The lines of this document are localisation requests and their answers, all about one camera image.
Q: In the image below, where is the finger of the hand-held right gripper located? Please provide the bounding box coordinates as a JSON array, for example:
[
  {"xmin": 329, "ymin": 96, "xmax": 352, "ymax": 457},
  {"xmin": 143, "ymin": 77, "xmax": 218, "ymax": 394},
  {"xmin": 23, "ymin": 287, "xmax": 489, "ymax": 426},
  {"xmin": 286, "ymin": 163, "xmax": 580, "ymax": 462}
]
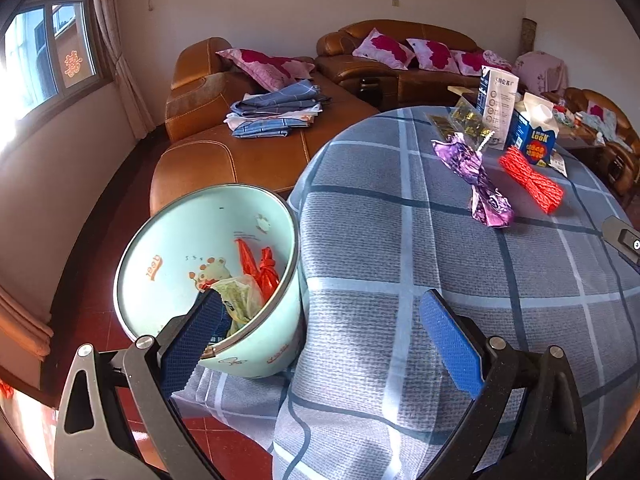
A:
[{"xmin": 601, "ymin": 215, "xmax": 640, "ymax": 273}]

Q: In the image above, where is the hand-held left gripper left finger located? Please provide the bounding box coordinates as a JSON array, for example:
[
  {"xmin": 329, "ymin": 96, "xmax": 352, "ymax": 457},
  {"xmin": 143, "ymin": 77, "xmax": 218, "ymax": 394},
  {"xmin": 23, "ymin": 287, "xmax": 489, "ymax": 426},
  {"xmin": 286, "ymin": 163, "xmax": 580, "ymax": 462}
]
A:
[{"xmin": 52, "ymin": 287, "xmax": 236, "ymax": 480}]

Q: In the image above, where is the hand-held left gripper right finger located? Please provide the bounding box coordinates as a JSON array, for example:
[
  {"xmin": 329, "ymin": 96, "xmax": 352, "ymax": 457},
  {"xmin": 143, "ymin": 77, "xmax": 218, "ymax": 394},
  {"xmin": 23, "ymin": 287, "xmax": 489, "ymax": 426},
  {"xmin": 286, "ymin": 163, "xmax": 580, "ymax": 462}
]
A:
[{"xmin": 419, "ymin": 287, "xmax": 588, "ymax": 480}]

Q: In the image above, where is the pale yellow bag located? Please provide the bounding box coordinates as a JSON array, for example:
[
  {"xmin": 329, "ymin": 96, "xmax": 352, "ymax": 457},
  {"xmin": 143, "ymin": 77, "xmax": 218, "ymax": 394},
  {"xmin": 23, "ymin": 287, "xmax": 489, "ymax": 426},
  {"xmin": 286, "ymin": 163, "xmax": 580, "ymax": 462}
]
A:
[{"xmin": 210, "ymin": 276, "xmax": 266, "ymax": 338}]

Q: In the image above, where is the red plastic bag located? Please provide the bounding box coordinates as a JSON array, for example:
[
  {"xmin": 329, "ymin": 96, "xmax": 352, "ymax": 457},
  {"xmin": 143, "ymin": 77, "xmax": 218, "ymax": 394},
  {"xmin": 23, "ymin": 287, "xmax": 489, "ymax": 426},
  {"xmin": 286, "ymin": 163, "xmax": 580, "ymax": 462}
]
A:
[{"xmin": 235, "ymin": 237, "xmax": 281, "ymax": 306}]

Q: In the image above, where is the light blue cartoon print bin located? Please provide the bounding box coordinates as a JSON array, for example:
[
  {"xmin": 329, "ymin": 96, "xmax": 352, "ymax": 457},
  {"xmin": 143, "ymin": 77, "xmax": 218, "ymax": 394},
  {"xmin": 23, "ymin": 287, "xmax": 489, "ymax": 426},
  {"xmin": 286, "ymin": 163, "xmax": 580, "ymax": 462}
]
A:
[{"xmin": 114, "ymin": 185, "xmax": 307, "ymax": 380}]

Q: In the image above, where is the wooden armchair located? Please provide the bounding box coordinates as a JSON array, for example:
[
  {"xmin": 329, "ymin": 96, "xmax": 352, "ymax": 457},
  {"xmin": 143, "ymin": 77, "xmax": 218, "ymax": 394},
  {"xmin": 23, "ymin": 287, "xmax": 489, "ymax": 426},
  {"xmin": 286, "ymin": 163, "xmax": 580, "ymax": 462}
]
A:
[{"xmin": 565, "ymin": 87, "xmax": 640, "ymax": 198}]

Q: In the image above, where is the brown wooden coffee table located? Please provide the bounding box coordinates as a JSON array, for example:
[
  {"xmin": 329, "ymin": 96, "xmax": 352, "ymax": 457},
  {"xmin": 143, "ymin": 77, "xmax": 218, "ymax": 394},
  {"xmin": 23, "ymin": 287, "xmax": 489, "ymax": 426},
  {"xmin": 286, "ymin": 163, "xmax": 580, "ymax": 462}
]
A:
[{"xmin": 542, "ymin": 92, "xmax": 608, "ymax": 161}]

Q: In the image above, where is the blue plaid tablecloth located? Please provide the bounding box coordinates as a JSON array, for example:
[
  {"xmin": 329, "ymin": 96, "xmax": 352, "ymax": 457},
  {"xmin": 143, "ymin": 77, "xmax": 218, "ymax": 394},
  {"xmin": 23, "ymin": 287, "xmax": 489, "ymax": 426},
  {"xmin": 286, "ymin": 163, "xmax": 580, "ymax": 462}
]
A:
[{"xmin": 172, "ymin": 105, "xmax": 640, "ymax": 480}]

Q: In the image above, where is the blue milk carton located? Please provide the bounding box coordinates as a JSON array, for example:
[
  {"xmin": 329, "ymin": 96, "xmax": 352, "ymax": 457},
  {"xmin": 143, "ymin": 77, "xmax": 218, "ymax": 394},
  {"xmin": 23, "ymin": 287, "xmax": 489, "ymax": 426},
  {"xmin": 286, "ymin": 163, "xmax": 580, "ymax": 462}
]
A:
[{"xmin": 505, "ymin": 92, "xmax": 558, "ymax": 167}]

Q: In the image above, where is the purple foil wrapper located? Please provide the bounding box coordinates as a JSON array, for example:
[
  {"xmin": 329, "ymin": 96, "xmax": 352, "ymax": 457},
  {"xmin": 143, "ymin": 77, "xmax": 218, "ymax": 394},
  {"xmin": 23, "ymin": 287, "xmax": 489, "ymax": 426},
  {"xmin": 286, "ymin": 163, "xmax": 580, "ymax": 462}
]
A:
[{"xmin": 432, "ymin": 132, "xmax": 516, "ymax": 229}]

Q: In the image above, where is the beige curtain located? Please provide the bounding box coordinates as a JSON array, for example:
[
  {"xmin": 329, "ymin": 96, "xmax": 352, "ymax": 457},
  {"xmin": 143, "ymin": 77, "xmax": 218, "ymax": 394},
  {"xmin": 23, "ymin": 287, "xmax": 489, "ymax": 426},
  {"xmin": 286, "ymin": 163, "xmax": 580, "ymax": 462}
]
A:
[
  {"xmin": 0, "ymin": 285, "xmax": 54, "ymax": 357},
  {"xmin": 95, "ymin": 0, "xmax": 156, "ymax": 138}
]

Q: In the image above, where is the pink cloth covered chair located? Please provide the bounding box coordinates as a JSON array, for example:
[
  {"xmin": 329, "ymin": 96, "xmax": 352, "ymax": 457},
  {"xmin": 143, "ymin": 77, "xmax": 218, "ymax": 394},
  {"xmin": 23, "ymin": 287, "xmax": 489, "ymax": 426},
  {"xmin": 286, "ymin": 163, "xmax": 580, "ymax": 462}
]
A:
[{"xmin": 512, "ymin": 51, "xmax": 569, "ymax": 98}]

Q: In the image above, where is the tall white blue carton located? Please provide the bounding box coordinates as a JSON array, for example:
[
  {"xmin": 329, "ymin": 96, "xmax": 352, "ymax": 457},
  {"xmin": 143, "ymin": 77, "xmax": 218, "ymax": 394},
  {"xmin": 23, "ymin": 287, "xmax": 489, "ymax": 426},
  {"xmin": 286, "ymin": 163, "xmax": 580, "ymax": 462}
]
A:
[{"xmin": 475, "ymin": 65, "xmax": 521, "ymax": 148}]

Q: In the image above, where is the gold black packet strip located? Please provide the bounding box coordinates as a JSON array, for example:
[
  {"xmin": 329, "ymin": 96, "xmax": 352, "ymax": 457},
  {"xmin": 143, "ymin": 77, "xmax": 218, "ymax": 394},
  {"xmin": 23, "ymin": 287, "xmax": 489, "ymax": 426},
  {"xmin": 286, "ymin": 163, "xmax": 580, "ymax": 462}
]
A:
[{"xmin": 429, "ymin": 97, "xmax": 496, "ymax": 146}]

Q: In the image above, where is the brown leather chaise sofa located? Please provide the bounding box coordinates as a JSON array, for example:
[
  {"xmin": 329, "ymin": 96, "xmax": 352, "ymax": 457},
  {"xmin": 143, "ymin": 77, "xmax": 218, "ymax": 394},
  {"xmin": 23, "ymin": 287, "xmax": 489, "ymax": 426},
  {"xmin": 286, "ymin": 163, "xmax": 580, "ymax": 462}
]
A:
[{"xmin": 150, "ymin": 37, "xmax": 381, "ymax": 216}]

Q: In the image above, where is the brown low side table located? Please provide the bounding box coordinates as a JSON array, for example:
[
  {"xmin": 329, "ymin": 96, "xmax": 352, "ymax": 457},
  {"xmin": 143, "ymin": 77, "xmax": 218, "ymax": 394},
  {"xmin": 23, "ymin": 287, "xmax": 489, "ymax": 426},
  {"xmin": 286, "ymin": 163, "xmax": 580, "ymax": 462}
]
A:
[{"xmin": 447, "ymin": 86, "xmax": 481, "ymax": 107}]

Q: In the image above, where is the pale pink floral pillow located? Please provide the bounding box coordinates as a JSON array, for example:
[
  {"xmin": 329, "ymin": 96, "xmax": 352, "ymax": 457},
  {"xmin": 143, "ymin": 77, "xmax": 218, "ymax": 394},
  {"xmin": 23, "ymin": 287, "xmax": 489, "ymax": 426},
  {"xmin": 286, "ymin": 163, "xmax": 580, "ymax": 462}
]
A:
[{"xmin": 482, "ymin": 50, "xmax": 513, "ymax": 72}]

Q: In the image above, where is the brown upright roll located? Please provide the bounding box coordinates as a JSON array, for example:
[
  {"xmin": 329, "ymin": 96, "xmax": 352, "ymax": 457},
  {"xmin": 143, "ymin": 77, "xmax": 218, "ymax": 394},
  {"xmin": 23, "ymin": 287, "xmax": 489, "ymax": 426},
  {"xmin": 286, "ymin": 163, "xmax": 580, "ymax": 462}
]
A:
[{"xmin": 521, "ymin": 19, "xmax": 536, "ymax": 61}]

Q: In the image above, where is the folded white blue sheet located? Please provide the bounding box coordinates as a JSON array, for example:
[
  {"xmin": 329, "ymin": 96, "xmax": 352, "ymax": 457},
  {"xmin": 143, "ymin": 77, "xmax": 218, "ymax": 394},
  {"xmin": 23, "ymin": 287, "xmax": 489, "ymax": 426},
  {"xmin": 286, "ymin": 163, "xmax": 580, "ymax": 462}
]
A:
[{"xmin": 225, "ymin": 107, "xmax": 321, "ymax": 140}]

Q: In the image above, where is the folded blue plaid sheet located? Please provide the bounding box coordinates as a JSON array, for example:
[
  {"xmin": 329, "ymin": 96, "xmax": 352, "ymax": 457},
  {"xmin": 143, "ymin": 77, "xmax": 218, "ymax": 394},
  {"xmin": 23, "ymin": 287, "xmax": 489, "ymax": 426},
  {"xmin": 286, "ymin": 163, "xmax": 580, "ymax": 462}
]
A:
[{"xmin": 230, "ymin": 80, "xmax": 322, "ymax": 116}]

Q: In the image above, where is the long pink floral pillow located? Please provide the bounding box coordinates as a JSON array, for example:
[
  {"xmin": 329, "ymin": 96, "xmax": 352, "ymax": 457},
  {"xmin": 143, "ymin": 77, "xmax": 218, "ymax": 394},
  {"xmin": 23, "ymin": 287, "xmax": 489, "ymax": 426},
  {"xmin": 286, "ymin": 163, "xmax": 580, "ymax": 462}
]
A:
[{"xmin": 215, "ymin": 48, "xmax": 316, "ymax": 92}]

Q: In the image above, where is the window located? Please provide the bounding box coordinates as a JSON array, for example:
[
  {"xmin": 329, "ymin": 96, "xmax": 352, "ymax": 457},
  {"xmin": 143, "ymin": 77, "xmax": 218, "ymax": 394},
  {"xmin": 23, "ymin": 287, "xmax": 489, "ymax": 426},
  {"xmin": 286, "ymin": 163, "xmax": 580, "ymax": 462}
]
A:
[{"xmin": 0, "ymin": 0, "xmax": 113, "ymax": 126}]

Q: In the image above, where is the red rope bundle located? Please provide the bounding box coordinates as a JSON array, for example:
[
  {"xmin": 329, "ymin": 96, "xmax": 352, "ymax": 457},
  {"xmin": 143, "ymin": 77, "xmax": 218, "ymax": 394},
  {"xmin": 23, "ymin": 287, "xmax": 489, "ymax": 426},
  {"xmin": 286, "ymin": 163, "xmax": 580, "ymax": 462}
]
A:
[{"xmin": 498, "ymin": 147, "xmax": 566, "ymax": 215}]

